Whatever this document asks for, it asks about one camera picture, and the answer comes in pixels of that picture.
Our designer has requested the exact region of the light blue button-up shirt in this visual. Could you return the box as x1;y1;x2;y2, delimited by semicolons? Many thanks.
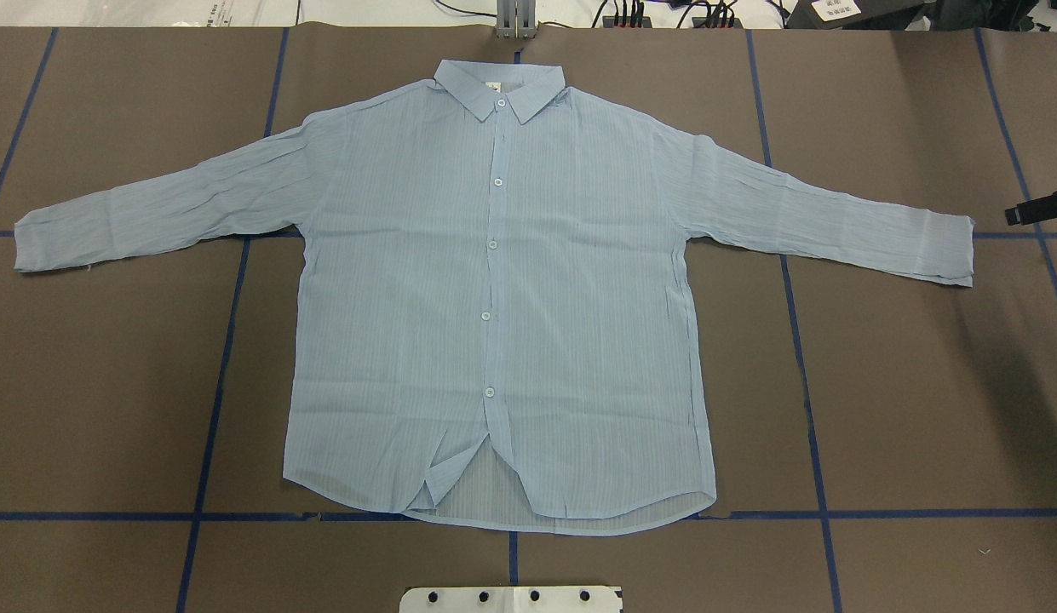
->
14;60;975;536

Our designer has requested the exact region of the dark box with white label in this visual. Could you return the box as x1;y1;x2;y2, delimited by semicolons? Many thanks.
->
784;1;934;31

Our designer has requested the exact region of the grey aluminium frame post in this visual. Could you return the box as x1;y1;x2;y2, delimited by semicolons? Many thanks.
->
496;0;538;39

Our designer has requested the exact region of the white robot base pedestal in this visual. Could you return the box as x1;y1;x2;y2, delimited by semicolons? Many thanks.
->
398;586;624;612

